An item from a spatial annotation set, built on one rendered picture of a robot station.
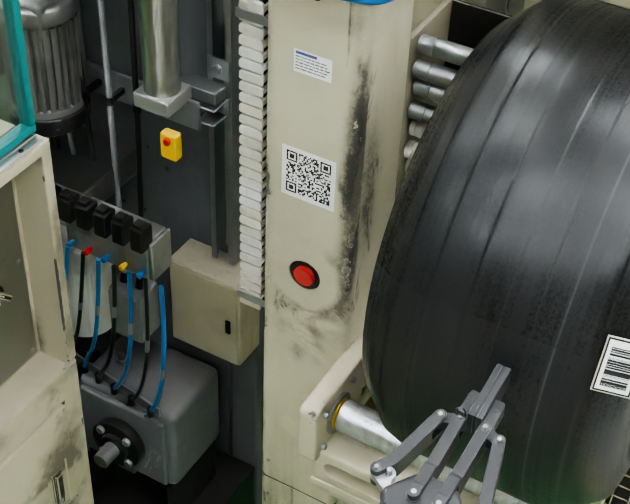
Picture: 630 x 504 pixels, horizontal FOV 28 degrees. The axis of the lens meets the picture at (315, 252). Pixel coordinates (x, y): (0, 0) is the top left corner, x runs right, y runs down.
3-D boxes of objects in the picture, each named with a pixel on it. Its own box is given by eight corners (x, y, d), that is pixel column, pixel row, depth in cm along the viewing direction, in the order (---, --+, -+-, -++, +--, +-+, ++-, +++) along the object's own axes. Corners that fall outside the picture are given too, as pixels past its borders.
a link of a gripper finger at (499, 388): (474, 416, 120) (481, 419, 120) (505, 365, 124) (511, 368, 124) (472, 434, 123) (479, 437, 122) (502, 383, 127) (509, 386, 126)
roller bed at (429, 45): (389, 198, 202) (405, 37, 183) (430, 152, 212) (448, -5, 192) (502, 240, 195) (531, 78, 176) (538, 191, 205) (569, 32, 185)
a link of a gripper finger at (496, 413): (473, 436, 120) (502, 449, 119) (495, 398, 123) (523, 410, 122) (472, 445, 121) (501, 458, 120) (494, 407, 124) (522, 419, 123)
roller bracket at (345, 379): (295, 457, 167) (297, 407, 161) (427, 286, 194) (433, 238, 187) (317, 467, 166) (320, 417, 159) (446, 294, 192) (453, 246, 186)
